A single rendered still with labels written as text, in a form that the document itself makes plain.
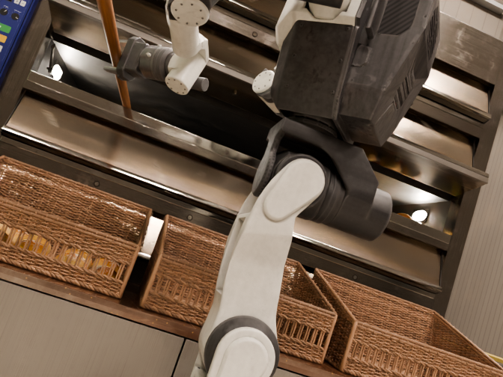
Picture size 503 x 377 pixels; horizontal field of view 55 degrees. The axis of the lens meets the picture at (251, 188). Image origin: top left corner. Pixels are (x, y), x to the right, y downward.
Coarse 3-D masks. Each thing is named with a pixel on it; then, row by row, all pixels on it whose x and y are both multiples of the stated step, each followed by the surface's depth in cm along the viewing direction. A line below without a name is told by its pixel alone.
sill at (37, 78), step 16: (32, 80) 175; (48, 80) 176; (80, 96) 178; (96, 96) 179; (112, 112) 180; (128, 112) 181; (160, 128) 183; (176, 128) 185; (208, 144) 187; (240, 160) 189; (256, 160) 190; (400, 224) 201; (416, 224) 202; (448, 240) 205
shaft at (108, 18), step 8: (104, 0) 95; (104, 8) 98; (112, 8) 101; (104, 16) 102; (112, 16) 104; (104, 24) 107; (112, 24) 107; (112, 32) 111; (112, 40) 116; (112, 48) 120; (120, 48) 124; (112, 56) 127; (120, 56) 128; (112, 64) 135; (120, 80) 148; (120, 88) 157; (128, 96) 170; (128, 104) 179
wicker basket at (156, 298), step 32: (192, 224) 179; (160, 256) 130; (192, 256) 176; (160, 288) 168; (192, 288) 132; (288, 288) 183; (192, 320) 131; (288, 320) 138; (320, 320) 140; (288, 352) 137; (320, 352) 139
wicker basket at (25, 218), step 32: (0, 160) 165; (0, 192) 164; (32, 192) 167; (64, 192) 171; (96, 192) 174; (32, 224) 126; (64, 224) 128; (96, 224) 170; (128, 224) 174; (0, 256) 124; (32, 256) 125; (128, 256) 131; (96, 288) 128
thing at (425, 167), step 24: (48, 0) 165; (72, 24) 174; (96, 24) 170; (120, 24) 169; (96, 48) 184; (216, 72) 176; (216, 96) 192; (240, 96) 187; (360, 144) 194; (384, 144) 189; (408, 144) 188; (408, 168) 201; (432, 168) 196; (456, 168) 192; (456, 192) 209
